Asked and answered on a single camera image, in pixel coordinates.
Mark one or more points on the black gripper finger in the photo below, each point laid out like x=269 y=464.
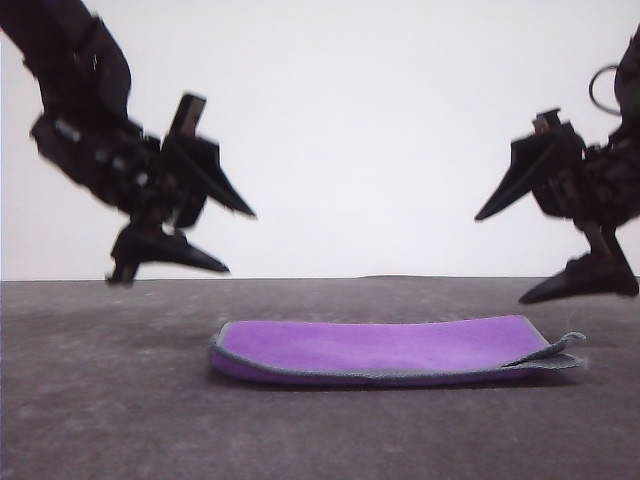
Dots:
x=595 y=280
x=175 y=250
x=200 y=165
x=540 y=160

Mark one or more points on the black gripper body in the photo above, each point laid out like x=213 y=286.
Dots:
x=600 y=185
x=75 y=150

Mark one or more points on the purple towel with grey hem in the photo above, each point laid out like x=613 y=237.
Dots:
x=350 y=345

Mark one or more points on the grey table cloth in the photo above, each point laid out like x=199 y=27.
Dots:
x=100 y=400

